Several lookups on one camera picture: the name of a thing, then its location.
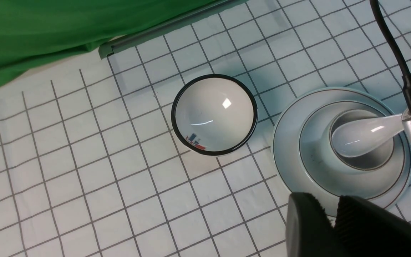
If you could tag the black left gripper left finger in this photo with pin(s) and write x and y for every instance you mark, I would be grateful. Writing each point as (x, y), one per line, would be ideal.
(361, 229)

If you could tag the pale blue cup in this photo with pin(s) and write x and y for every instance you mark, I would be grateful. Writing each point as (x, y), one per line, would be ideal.
(355, 165)

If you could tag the pale blue bowl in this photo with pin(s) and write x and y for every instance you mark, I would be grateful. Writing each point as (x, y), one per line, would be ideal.
(371, 175)

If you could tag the plain white ceramic spoon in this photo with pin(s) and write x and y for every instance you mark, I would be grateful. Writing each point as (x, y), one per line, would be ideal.
(359, 137)

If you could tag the pale blue flat plate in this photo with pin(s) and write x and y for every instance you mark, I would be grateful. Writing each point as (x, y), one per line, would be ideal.
(286, 152)

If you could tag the white black-rimmed bowl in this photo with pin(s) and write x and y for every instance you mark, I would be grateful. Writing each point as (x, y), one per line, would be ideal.
(214, 115)

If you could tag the white grid tablecloth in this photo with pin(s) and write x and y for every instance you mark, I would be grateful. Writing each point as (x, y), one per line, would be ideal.
(90, 166)

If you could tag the grey metal bar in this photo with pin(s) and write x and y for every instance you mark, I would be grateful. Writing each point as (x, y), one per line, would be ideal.
(127, 41)

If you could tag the green backdrop cloth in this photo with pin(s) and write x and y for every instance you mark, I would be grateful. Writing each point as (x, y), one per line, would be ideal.
(38, 32)

